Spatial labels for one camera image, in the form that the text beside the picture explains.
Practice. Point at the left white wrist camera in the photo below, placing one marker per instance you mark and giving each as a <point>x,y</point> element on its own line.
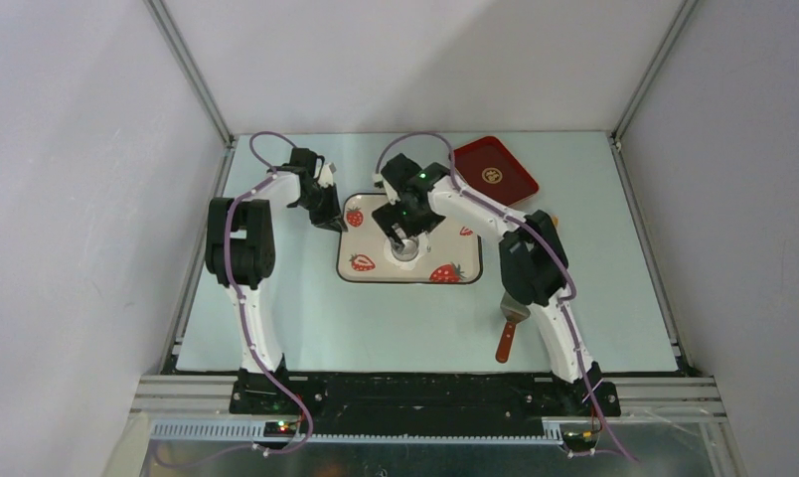
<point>325,175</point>

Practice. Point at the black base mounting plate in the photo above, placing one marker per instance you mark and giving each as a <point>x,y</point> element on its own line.
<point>422,404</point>

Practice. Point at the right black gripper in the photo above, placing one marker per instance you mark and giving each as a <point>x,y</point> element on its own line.
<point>388,216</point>

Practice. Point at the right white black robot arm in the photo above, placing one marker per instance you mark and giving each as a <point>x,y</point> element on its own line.
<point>533,264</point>

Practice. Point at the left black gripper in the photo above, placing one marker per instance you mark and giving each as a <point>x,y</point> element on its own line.
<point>331,218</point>

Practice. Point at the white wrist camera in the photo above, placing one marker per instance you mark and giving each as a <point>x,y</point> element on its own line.
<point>383,184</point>
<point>325,175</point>

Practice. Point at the white dough piece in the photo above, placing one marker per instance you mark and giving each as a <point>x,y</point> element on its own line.
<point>406,253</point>

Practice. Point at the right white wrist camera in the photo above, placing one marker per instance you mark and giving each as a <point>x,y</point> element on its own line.
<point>383,184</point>

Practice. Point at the aluminium frame rail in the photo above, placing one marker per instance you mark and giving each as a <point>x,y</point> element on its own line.
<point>198,407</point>

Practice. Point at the red lacquer tray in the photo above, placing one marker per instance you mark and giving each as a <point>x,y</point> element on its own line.
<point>489,167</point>

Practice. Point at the strawberry print tray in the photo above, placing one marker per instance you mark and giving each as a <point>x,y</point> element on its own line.
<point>455,256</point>

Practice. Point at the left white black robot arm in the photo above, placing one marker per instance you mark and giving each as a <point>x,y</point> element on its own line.
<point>240,247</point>

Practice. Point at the metal spatula red handle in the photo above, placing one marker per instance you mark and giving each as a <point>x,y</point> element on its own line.
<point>514,314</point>

